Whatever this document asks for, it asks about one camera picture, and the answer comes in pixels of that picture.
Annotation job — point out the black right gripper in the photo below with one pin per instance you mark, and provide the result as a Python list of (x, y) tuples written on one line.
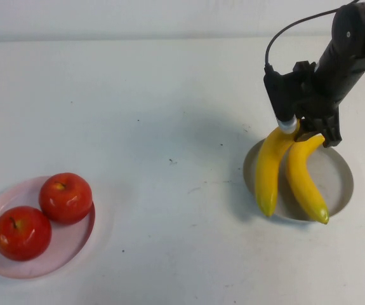
[(315, 101)]

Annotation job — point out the short yellow banana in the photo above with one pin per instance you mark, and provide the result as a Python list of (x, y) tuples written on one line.
[(302, 181)]

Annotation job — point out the long curved yellow banana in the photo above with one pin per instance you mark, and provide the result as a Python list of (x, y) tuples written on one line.
[(266, 174)]

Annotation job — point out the red apple with dark stem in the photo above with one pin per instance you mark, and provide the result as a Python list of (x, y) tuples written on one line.
[(23, 235), (66, 200)]

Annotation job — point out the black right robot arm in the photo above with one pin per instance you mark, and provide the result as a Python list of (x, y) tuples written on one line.
[(344, 63)]

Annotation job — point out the grey round plate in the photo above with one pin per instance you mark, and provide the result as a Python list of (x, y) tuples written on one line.
[(331, 178)]

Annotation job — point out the pink round plate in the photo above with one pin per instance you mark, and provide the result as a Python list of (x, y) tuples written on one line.
[(68, 248)]

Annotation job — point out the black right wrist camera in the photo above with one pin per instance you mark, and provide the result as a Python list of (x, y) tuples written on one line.
[(280, 95)]

